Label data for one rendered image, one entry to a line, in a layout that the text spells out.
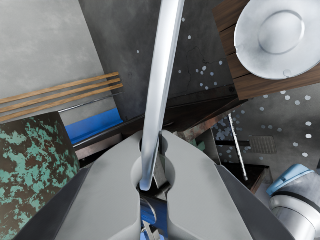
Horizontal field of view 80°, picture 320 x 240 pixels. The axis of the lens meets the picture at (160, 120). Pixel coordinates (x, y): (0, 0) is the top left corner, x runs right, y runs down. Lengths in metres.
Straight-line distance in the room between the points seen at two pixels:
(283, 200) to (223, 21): 0.63
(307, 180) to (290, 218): 0.11
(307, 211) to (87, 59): 2.06
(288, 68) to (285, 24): 0.14
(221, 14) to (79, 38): 1.66
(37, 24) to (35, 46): 0.20
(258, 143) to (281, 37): 0.56
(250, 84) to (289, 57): 0.16
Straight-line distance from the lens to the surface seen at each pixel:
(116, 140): 1.10
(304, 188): 0.57
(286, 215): 0.54
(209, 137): 1.05
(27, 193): 0.44
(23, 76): 2.00
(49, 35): 2.17
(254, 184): 1.23
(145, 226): 1.02
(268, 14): 0.78
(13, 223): 0.43
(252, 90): 0.84
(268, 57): 0.78
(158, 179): 0.84
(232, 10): 0.85
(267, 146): 1.12
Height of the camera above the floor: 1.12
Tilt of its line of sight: 40 degrees down
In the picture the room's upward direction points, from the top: 116 degrees counter-clockwise
